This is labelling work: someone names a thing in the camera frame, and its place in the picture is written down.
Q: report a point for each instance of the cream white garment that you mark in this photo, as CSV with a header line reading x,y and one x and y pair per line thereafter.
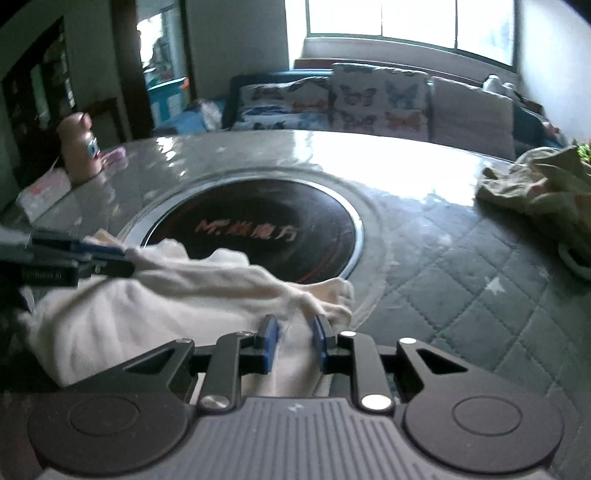
x,y
161,300

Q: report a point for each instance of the plain cream cushion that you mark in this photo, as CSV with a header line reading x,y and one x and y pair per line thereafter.
x,y
471,117

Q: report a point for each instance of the khaki crumpled garment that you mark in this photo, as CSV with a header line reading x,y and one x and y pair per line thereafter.
x,y
545,184

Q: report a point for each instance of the white tissue packet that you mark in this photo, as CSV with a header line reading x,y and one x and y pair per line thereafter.
x,y
44,191

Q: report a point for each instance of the butterfly print pillow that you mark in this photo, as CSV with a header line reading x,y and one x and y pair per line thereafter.
x,y
281,121
286,94

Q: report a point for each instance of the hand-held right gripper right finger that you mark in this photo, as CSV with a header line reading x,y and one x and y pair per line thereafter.
x,y
321,346

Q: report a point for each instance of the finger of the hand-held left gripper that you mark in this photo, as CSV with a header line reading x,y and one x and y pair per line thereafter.
x,y
78,248
55,272

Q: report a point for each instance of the dark wooden cabinet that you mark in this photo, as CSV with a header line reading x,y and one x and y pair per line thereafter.
x,y
37,92

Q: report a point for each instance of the white plush toy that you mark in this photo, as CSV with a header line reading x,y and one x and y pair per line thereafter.
x,y
496,85

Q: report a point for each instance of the blue toy cabinet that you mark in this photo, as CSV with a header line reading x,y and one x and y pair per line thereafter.
x,y
168,101

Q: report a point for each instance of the crumpled grey cloth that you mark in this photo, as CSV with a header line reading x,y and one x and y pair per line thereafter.
x,y
207,115

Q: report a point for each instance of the small pink plush toy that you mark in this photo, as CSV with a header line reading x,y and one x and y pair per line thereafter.
x,y
551,130

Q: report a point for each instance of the teal sofa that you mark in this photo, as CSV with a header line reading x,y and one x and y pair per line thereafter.
x,y
184,122

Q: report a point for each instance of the window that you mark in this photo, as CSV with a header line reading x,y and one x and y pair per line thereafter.
x,y
415,23

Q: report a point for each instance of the round black induction cooktop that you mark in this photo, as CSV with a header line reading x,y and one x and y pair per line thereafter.
x,y
277,212

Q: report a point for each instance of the butterfly print square cushion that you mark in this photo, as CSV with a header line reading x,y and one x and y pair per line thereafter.
x,y
378,101

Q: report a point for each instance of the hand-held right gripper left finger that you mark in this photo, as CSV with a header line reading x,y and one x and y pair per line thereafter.
x,y
268,344

